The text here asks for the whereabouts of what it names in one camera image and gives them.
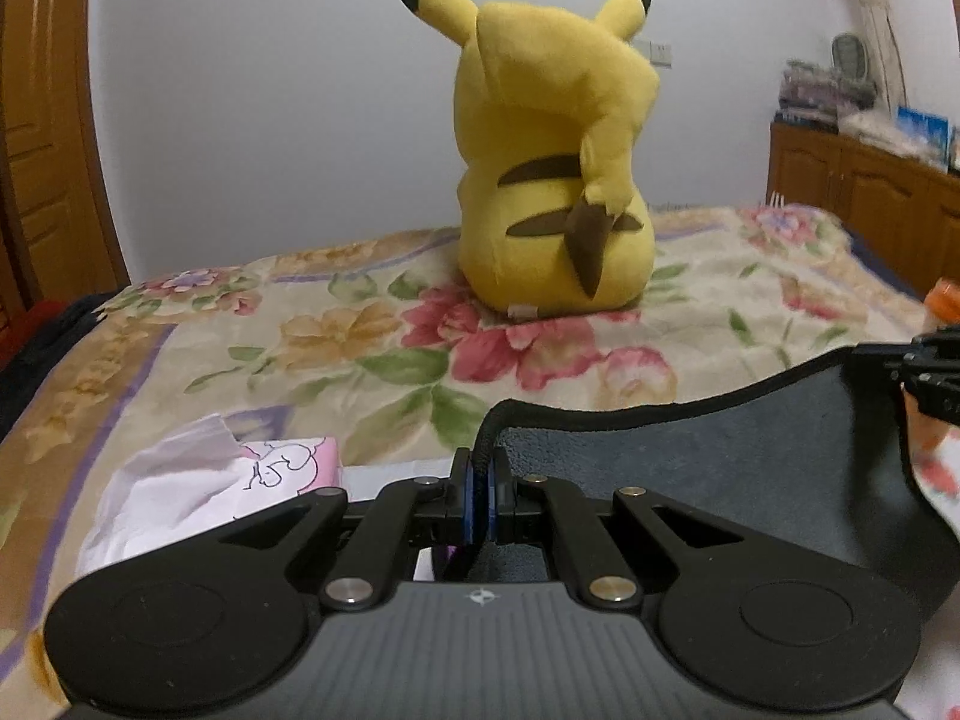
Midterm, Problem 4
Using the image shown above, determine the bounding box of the grey round fan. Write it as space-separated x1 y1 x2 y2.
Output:
831 33 875 85

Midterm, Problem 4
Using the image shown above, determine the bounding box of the white pink tissue pack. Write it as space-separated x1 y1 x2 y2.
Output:
75 415 347 578

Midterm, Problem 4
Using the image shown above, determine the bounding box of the wooden cabinet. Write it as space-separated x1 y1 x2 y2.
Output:
765 120 960 302

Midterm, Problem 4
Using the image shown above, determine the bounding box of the dark grey towel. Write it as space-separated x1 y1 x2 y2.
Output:
480 345 957 620

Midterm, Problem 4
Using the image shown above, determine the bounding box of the white plastic bag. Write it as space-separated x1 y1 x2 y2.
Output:
835 112 912 149

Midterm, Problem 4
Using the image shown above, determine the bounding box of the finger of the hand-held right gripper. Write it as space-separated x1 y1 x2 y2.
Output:
851 328 960 422

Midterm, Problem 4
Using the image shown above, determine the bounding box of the wooden wardrobe door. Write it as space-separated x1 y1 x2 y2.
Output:
0 0 134 320

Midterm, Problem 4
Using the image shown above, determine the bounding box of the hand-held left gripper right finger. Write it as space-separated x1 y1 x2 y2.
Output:
482 456 745 610

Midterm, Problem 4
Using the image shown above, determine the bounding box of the floral blanket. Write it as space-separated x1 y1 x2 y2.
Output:
0 202 960 720

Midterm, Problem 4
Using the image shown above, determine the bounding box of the dark blue bed sheet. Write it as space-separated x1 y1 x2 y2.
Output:
844 227 927 302

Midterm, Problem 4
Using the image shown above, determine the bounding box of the dark cloth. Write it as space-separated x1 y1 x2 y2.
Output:
0 298 113 440

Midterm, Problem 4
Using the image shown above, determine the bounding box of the orange object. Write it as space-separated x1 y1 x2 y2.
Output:
924 277 960 332

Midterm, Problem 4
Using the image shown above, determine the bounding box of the blue box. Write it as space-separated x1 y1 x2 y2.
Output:
895 106 952 170

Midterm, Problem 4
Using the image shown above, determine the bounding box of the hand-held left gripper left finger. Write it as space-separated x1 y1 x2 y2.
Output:
217 450 482 612

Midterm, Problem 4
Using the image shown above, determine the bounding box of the stack of folded clothes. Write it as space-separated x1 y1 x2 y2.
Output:
778 58 877 115

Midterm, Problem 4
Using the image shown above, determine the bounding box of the pale curtain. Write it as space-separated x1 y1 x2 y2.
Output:
846 0 905 115

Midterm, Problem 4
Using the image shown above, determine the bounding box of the yellow plush toy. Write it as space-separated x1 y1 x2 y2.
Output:
395 0 662 321

